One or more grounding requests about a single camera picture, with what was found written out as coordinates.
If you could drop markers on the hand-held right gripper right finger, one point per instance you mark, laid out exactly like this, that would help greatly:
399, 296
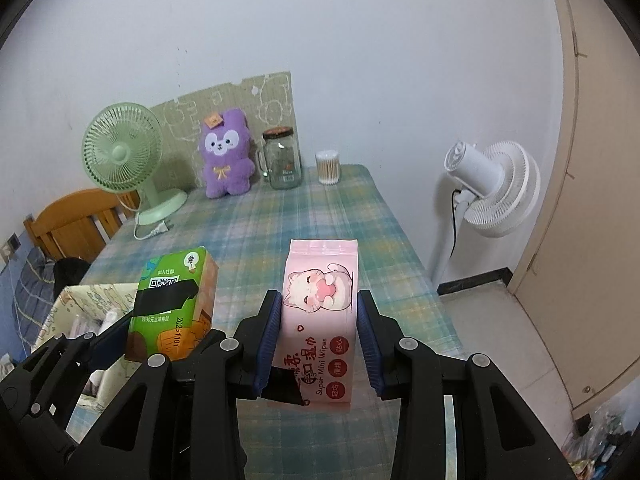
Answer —
370, 350

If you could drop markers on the cotton swab container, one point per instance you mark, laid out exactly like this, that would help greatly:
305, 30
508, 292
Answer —
328, 167

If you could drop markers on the green tissue pack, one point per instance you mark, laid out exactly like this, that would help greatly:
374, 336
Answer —
195, 290

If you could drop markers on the translucent plastic bag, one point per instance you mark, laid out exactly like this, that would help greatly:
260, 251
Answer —
600, 435

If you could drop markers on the blue checked bedding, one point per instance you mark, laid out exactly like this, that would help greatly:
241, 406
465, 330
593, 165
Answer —
30, 290

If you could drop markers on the white standing fan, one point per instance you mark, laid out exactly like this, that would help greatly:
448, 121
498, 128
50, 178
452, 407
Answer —
500, 180

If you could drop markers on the black cloth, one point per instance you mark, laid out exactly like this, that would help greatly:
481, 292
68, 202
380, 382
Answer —
70, 272

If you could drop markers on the purple plush toy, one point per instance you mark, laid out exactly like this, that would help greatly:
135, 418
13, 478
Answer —
225, 180

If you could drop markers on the green desk fan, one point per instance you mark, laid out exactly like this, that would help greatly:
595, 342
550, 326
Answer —
120, 152

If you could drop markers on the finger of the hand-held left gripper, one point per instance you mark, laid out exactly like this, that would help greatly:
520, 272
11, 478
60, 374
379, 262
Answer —
207, 340
112, 337

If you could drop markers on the yellow patterned storage box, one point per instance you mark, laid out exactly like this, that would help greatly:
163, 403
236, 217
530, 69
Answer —
90, 292

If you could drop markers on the beige door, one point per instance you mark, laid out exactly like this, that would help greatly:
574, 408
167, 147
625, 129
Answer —
600, 210

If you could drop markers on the wall socket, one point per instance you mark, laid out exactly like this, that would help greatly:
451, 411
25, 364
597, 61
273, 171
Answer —
12, 243

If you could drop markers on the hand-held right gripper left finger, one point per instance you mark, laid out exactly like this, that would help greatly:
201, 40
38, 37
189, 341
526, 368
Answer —
267, 345

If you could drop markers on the pink wet wipes pack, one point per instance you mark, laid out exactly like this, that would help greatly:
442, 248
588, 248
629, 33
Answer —
320, 280

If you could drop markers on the green patterned board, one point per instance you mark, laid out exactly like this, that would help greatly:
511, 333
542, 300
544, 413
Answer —
270, 95

